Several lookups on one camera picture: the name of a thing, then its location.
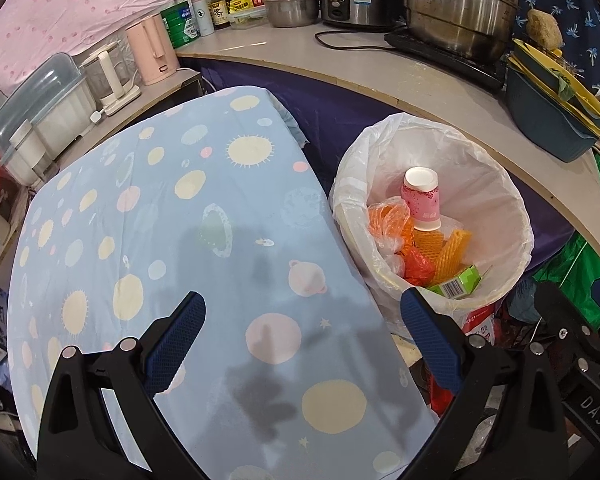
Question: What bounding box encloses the small green juice box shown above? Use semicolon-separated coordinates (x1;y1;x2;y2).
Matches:
427;264;482;301

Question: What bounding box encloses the black induction cooker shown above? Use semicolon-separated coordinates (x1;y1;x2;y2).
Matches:
384;30;511;94

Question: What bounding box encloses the brown loofah sponge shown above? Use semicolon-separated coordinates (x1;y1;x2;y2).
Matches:
526;8;564;50

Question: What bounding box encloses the clear food container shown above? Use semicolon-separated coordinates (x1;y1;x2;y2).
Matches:
227;7;271;30

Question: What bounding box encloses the large yellow foam fruit net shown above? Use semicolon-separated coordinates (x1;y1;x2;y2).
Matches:
432;228;474;282

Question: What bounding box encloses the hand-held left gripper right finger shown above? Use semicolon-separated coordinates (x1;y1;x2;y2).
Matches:
400;287;571;480

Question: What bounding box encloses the pink electric kettle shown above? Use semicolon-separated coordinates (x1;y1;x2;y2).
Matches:
125;14;180;86

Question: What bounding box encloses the blue planet print tablecloth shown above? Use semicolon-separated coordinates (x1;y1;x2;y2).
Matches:
7;86;444;480

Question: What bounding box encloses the purple counter skirt cloth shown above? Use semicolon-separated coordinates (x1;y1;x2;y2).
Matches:
180;55;577;262

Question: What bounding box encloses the pink printed paper cup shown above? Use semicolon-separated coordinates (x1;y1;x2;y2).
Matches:
400;166;440;231

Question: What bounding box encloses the white bottle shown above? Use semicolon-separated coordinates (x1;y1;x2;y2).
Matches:
190;0;216;37

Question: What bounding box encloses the pink dotted cloth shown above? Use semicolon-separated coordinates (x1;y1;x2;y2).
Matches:
0;0;217;97

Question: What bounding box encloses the white dish box grey lid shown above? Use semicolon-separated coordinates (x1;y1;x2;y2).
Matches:
0;52;99;154

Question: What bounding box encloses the curved wooden countertop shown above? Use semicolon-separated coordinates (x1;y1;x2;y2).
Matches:
175;22;600;272

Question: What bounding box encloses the blue plastic basin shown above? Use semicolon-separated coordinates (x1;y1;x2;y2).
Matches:
505;67;600;164

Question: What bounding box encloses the glass electric kettle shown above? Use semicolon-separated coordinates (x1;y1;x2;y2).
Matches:
80;50;142;117

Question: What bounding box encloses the green can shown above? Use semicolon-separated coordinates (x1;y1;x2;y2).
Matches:
160;0;201;51

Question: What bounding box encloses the small steel pot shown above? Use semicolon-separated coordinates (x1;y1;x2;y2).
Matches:
264;0;322;29

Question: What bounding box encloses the white lined trash bin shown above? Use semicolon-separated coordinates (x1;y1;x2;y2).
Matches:
330;112;535;332

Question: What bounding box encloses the orange plastic bag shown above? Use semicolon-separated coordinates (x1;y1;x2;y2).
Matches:
369;204;416;261

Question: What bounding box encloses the dark tea bottle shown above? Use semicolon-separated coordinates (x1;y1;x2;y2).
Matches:
207;0;233;30

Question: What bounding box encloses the red printed bag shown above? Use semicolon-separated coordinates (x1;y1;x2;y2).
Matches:
459;304;496;347

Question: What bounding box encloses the white blender cup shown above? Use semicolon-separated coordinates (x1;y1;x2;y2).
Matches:
2;125;54;187

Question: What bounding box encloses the large steel steamer pot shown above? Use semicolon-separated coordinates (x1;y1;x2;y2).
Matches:
382;0;546;64

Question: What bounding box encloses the green plastic bag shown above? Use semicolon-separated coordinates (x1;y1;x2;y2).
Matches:
532;152;600;307

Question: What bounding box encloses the black power cable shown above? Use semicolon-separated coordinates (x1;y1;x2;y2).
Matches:
314;30;392;51

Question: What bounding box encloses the small yellow foam fruit net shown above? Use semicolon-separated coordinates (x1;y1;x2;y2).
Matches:
413;230;449;272

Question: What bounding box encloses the red plastic bag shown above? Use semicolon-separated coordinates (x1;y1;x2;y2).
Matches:
401;247;437;287

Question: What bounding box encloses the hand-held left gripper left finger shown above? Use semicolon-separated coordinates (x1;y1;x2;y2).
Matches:
37;291;206;480

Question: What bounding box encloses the blue basket yellow tray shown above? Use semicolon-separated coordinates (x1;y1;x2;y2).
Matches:
509;39;600;136

